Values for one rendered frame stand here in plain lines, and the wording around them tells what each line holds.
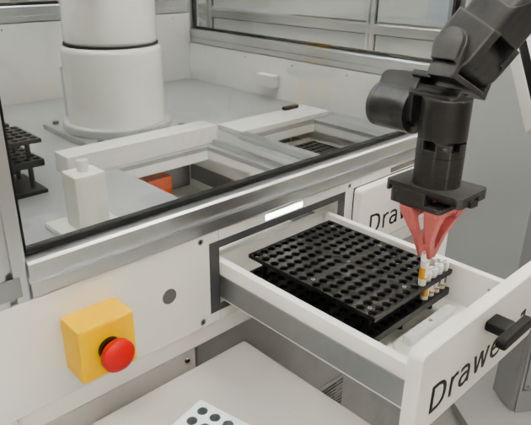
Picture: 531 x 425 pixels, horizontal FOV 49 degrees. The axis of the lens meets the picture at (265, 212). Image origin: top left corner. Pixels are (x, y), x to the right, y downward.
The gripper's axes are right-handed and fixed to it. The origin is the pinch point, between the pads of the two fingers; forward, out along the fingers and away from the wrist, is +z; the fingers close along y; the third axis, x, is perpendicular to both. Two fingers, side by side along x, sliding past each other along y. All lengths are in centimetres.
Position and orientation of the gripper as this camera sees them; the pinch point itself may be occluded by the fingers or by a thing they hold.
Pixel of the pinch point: (426, 250)
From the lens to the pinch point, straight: 77.3
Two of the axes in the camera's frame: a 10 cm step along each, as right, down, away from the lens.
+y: 6.9, 2.8, -6.7
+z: -0.2, 9.3, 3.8
